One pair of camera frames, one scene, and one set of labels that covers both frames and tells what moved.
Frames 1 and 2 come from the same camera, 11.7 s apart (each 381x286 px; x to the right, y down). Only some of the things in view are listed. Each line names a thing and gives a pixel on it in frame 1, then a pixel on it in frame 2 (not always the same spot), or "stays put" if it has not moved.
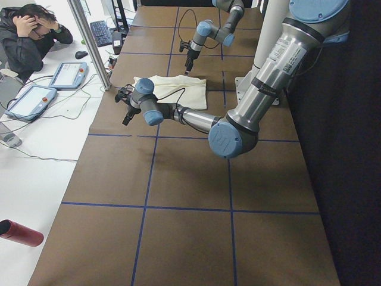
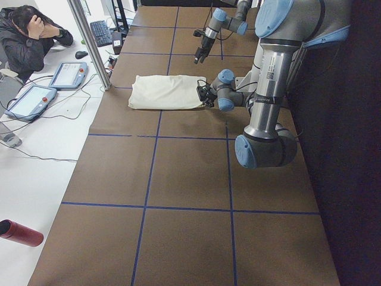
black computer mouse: [80, 54] stays put
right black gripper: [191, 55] to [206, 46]
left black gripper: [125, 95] to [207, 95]
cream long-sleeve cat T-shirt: [190, 92] stays put
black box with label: [117, 42] stays put
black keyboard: [101, 33] stays put
